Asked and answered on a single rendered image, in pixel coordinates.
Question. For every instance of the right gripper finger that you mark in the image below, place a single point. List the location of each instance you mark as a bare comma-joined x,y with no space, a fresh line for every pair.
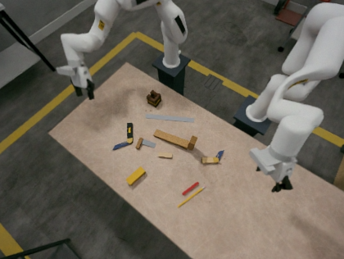
90,90
78,90

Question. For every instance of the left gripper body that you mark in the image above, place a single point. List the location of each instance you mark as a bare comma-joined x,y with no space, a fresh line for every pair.
282,169

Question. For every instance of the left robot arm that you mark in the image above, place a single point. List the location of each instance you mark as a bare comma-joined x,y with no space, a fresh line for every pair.
322,38

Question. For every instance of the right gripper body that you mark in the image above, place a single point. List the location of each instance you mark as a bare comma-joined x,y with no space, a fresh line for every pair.
80,76

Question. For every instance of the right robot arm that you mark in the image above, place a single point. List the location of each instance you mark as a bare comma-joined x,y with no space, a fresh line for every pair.
173,28

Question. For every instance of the black sliding bevel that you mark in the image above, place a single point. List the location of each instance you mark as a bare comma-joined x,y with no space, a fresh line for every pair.
129,137

